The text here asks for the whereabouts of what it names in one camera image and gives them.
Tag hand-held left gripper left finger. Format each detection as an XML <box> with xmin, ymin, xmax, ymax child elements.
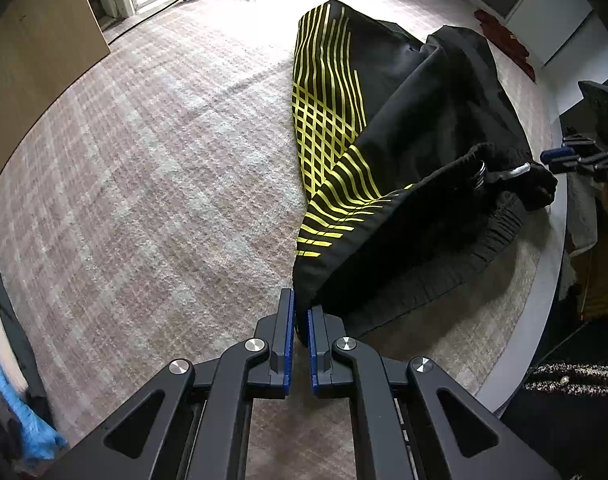
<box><xmin>44</xmin><ymin>288</ymin><xmax>295</xmax><ymax>480</ymax></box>

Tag grey hanging cloth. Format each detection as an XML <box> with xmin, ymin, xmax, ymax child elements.
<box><xmin>565</xmin><ymin>174</ymin><xmax>599</xmax><ymax>252</ymax></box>

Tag black folded cloth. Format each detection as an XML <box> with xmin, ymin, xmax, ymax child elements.
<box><xmin>0</xmin><ymin>210</ymin><xmax>57</xmax><ymax>441</ymax></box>

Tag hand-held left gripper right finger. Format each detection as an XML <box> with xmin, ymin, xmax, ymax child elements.
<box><xmin>308</xmin><ymin>305</ymin><xmax>565</xmax><ymax>480</ymax></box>

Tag white cabinet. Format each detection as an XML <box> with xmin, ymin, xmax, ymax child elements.
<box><xmin>454</xmin><ymin>0</ymin><xmax>594</xmax><ymax>67</ymax></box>

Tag black yellow striped shorts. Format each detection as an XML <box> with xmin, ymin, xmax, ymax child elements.
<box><xmin>290</xmin><ymin>0</ymin><xmax>559</xmax><ymax>348</ymax></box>

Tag person's black tweed clothing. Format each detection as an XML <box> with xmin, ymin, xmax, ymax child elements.
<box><xmin>501</xmin><ymin>320</ymin><xmax>608</xmax><ymax>480</ymax></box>

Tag wooden board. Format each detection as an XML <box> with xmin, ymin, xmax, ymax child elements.
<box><xmin>0</xmin><ymin>0</ymin><xmax>111</xmax><ymax>196</ymax></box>

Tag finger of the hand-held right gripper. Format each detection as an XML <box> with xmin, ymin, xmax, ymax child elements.
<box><xmin>561</xmin><ymin>133</ymin><xmax>608</xmax><ymax>159</ymax></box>
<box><xmin>540</xmin><ymin>146</ymin><xmax>608</xmax><ymax>181</ymax></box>

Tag plaid bed blanket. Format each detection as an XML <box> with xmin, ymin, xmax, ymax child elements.
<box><xmin>0</xmin><ymin>0</ymin><xmax>570</xmax><ymax>480</ymax></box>

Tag dark red cloth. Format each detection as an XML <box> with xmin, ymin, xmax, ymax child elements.
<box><xmin>473</xmin><ymin>9</ymin><xmax>536</xmax><ymax>82</ymax></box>

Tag blue cloth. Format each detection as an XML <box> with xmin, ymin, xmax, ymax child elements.
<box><xmin>0</xmin><ymin>330</ymin><xmax>68</xmax><ymax>463</ymax></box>

